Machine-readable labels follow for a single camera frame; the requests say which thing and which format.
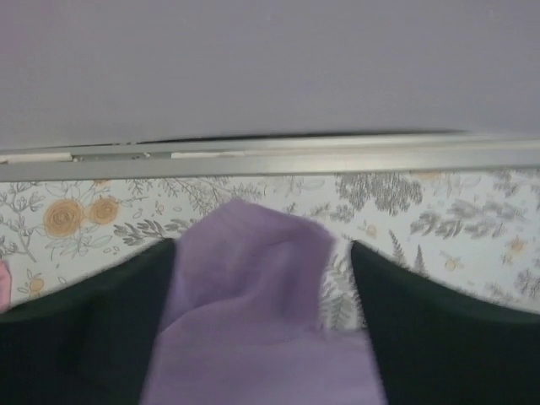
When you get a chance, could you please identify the purple t shirt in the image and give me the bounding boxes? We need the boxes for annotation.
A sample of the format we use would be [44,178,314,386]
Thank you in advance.
[143,200,386,405]

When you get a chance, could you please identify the pink folded t shirt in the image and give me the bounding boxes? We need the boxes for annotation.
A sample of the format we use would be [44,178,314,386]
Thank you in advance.
[0,260,12,312]

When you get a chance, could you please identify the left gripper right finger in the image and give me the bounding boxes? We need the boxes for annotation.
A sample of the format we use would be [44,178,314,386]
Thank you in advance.
[350,241,539,404]

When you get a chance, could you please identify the floral table mat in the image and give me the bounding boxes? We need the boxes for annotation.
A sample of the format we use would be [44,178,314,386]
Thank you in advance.
[1,170,539,329]

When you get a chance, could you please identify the aluminium frame rail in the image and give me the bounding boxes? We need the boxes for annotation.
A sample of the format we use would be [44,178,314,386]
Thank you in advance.
[1,130,539,181]

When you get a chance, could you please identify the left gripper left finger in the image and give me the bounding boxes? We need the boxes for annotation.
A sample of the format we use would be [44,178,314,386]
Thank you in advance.
[1,239,176,404]

